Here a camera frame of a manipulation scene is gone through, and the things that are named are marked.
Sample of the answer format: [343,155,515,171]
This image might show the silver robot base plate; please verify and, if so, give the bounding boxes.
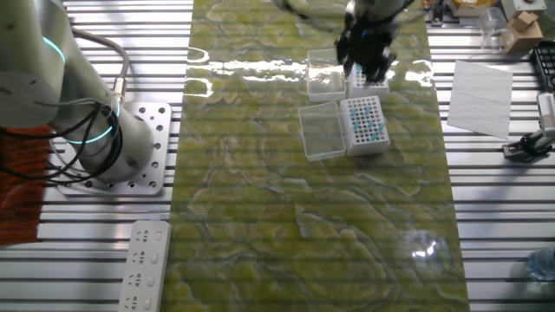
[55,101,173,197]

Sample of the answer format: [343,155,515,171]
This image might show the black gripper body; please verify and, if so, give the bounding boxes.
[336,15,398,66]

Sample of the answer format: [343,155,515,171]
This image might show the silver camera mount base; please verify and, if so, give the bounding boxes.
[501,128,555,160]

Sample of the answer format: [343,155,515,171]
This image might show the brown wooden board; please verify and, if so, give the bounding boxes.
[0,125,53,246]

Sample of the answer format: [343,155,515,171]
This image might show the small silver camera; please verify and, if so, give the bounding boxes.
[536,91,555,140]

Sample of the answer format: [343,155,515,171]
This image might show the white paper sheet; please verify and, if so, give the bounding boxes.
[446,59,514,140]

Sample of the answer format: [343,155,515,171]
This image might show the black base cable bundle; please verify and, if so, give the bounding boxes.
[0,103,125,185]

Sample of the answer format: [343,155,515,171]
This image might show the white box device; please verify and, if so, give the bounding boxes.
[500,0,548,13]

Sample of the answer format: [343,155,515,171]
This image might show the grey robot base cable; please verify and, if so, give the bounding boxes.
[71,28,131,105]

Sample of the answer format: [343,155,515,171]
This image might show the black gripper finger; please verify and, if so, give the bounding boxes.
[362,54,396,87]
[340,49,356,79]

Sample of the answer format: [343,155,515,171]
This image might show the clear plastic rack lid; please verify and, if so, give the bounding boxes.
[297,101,348,163]
[306,48,348,103]

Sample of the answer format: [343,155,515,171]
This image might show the green marble pattern mat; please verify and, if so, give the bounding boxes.
[160,0,472,312]

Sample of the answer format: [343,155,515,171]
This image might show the clear water bottle blue cap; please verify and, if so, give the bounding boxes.
[526,247,555,282]

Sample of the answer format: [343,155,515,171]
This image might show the black keyboard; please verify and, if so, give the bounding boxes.
[531,42,555,92]

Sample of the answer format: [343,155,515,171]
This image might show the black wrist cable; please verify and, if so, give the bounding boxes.
[281,0,430,27]

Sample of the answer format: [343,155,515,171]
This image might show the clear plastic cup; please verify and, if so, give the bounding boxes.
[479,6,515,54]

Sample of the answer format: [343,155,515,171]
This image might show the white power strip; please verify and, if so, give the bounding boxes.
[116,219,173,312]

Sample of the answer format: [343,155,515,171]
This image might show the yellow box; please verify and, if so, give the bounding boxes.
[448,0,495,17]

